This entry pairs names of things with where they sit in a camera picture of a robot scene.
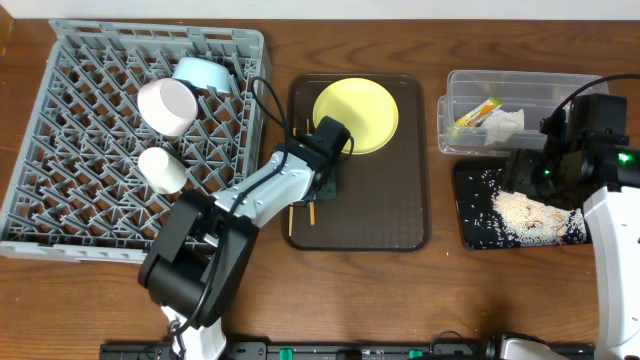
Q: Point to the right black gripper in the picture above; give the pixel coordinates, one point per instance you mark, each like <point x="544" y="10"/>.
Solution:
<point x="518" y="172"/>

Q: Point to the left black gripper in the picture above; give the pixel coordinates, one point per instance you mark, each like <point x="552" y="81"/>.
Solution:
<point x="325" y="185"/>

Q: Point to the white paper napkin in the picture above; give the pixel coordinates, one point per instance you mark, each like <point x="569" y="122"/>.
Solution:
<point x="501" y="125"/>

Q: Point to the green orange snack wrapper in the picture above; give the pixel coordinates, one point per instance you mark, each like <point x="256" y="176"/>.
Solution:
<point x="479" y="114"/>

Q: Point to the yellow round plate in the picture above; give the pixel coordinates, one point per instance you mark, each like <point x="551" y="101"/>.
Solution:
<point x="364" y="107"/>

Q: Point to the light blue bowl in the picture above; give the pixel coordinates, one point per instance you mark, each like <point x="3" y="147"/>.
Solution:
<point x="202" y="74"/>

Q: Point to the white paper cup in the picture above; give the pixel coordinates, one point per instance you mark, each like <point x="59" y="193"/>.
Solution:
<point x="163" y="172"/>

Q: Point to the pink white bowl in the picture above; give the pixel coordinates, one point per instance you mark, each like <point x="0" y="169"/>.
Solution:
<point x="168" y="106"/>

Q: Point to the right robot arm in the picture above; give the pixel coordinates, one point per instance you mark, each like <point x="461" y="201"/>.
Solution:
<point x="588" y="164"/>

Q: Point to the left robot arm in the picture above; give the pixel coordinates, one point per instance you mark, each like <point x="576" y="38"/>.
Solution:
<point x="196" y="263"/>

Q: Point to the spilled rice pile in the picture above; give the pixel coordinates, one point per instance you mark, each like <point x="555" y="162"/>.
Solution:
<point x="530" y="220"/>

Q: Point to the dark brown serving tray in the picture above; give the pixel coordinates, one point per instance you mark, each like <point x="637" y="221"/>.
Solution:
<point x="382" y="199"/>

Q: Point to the black plastic bin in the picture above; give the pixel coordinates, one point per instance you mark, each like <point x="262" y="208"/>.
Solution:
<point x="475" y="225"/>

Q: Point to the clear plastic bin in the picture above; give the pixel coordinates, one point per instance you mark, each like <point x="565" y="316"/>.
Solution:
<point x="535" y="94"/>

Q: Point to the grey plastic dish rack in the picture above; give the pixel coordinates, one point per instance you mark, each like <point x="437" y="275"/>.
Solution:
<point x="77" y="192"/>

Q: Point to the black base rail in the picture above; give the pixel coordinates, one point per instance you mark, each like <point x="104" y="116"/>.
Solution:
<point x="453" y="349"/>

